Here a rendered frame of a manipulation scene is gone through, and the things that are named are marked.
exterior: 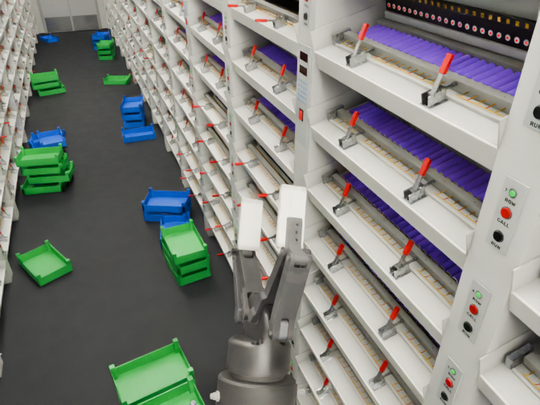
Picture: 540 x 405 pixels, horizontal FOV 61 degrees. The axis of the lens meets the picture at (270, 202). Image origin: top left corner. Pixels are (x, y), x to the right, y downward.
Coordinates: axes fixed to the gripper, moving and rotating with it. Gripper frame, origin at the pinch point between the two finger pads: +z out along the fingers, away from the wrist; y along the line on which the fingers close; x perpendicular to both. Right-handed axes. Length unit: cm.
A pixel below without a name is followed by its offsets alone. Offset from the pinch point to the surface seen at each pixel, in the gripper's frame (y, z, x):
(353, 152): -41, 21, -36
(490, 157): 1.4, 11.1, -34.9
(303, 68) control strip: -52, 45, -27
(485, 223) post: -2.1, 1.4, -37.8
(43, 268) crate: -261, -19, 44
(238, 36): -108, 79, -24
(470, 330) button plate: -11.1, -16.4, -43.9
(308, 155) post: -62, 24, -35
